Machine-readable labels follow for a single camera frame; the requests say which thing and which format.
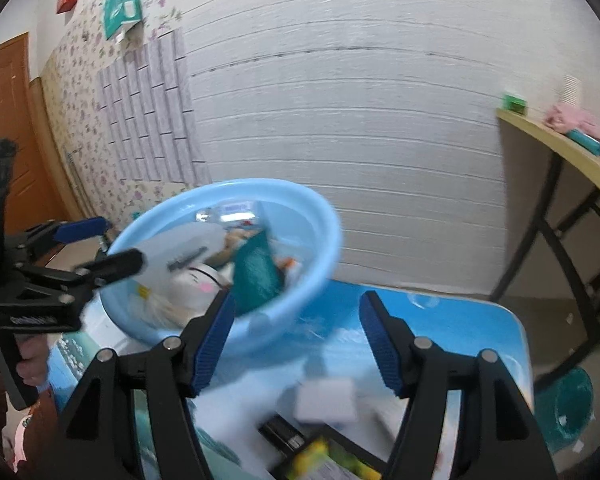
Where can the wooden door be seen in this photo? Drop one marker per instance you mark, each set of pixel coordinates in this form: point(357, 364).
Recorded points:
point(10, 135)

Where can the white paper cups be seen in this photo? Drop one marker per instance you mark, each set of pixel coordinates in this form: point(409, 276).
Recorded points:
point(571, 90)

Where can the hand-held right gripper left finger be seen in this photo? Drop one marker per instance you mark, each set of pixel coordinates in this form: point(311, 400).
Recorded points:
point(212, 345)

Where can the translucent plastic lid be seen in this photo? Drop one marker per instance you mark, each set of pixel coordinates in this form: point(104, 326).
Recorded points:
point(180, 242)

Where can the person's left hand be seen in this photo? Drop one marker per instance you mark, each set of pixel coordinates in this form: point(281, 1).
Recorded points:
point(34, 360)

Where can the pink cloth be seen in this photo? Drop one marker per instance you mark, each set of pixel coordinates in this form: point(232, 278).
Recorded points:
point(570, 117)

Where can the white round object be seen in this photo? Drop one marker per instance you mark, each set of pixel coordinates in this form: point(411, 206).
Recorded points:
point(195, 282)

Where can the teal plastic bucket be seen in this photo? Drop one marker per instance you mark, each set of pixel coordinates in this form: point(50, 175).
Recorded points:
point(565, 410)

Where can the small black device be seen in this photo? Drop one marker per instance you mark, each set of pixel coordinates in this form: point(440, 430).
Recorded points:
point(282, 435)

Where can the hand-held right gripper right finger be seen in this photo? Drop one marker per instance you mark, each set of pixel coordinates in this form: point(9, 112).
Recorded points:
point(382, 345)

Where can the green hanging bag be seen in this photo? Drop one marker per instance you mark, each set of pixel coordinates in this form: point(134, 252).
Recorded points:
point(122, 5)

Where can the light blue plastic basin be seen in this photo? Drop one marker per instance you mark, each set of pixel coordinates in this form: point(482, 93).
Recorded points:
point(310, 240)

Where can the landscape printed desktop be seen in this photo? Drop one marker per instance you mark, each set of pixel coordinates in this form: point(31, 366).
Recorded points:
point(455, 320)

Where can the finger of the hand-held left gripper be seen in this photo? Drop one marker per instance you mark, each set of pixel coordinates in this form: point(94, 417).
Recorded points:
point(120, 264)
point(82, 227)

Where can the dark green packet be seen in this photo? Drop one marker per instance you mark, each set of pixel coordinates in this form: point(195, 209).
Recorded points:
point(255, 270)

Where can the small white box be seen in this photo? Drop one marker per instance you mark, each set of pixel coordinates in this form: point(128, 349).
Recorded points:
point(325, 402)

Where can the yellow and green packet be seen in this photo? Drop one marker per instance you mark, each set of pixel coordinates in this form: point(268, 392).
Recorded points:
point(325, 460)

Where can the small green box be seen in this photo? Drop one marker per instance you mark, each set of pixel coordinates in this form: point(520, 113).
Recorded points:
point(514, 103)

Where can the wooden side table, black legs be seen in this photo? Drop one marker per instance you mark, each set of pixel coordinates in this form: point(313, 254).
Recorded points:
point(545, 135)

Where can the teal flat item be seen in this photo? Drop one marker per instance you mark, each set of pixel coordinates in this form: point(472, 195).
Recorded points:
point(585, 141)

